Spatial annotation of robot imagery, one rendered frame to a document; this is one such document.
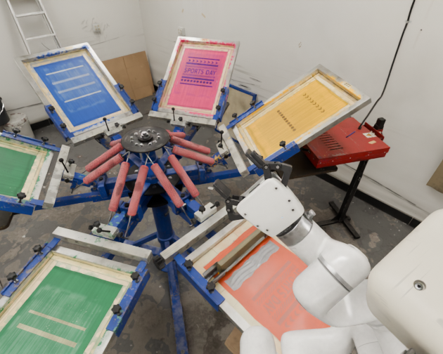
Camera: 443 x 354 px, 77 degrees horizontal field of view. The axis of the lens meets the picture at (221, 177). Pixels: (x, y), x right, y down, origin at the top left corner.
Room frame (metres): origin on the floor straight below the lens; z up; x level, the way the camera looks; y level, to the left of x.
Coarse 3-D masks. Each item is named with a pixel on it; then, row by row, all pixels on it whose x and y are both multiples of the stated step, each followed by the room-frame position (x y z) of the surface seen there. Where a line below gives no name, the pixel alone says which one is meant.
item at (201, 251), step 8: (232, 224) 1.04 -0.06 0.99; (240, 224) 1.06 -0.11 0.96; (224, 232) 0.98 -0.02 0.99; (208, 240) 0.93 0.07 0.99; (216, 240) 0.93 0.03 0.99; (200, 248) 0.88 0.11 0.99; (208, 248) 0.88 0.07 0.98; (192, 256) 0.83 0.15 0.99; (200, 256) 0.85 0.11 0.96; (224, 304) 0.58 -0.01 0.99; (224, 312) 0.55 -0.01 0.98; (232, 312) 0.54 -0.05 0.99; (232, 320) 0.51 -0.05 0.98; (240, 320) 0.51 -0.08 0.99; (240, 328) 0.48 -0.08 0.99
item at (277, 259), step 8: (248, 232) 1.01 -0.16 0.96; (240, 240) 0.96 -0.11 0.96; (264, 240) 0.96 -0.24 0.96; (272, 240) 0.96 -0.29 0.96; (256, 248) 0.90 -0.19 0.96; (280, 248) 0.90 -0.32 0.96; (248, 256) 0.85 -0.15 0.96; (272, 256) 0.85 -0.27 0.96; (280, 256) 0.85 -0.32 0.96; (288, 256) 0.85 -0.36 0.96; (296, 256) 0.85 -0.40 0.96; (264, 264) 0.80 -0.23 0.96; (272, 264) 0.80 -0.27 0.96; (280, 264) 0.80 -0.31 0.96; (296, 264) 0.80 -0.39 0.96; (304, 264) 0.80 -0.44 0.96; (264, 272) 0.76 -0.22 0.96; (272, 272) 0.76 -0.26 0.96
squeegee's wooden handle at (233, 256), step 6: (252, 234) 0.92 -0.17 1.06; (258, 234) 0.92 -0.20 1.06; (264, 234) 0.96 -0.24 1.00; (246, 240) 0.88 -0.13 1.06; (252, 240) 0.89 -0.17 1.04; (240, 246) 0.84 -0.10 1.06; (246, 246) 0.86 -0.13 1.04; (234, 252) 0.81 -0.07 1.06; (240, 252) 0.83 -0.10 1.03; (222, 258) 0.77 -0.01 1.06; (228, 258) 0.77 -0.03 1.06; (234, 258) 0.79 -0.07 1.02; (222, 264) 0.74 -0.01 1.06; (228, 264) 0.76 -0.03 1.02; (222, 270) 0.74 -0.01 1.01
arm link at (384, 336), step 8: (376, 328) 0.23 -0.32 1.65; (384, 328) 0.23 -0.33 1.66; (376, 336) 0.23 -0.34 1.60; (384, 336) 0.22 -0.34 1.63; (392, 336) 0.22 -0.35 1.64; (384, 344) 0.21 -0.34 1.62; (392, 344) 0.20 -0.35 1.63; (400, 344) 0.20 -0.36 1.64; (384, 352) 0.20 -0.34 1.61; (392, 352) 0.19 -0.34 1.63; (400, 352) 0.19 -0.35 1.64
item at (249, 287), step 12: (228, 252) 0.88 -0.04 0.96; (240, 264) 0.80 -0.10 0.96; (216, 276) 0.74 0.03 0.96; (228, 276) 0.74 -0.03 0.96; (252, 276) 0.74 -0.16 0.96; (264, 276) 0.74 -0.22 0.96; (228, 288) 0.67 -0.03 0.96; (240, 288) 0.67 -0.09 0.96; (252, 288) 0.67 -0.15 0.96; (240, 300) 0.61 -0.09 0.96; (252, 312) 0.56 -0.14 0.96; (264, 312) 0.56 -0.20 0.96; (264, 324) 0.50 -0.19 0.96; (276, 324) 0.50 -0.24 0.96; (300, 324) 0.50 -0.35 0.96; (312, 324) 0.50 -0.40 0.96; (324, 324) 0.50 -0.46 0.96; (276, 336) 0.45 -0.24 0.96
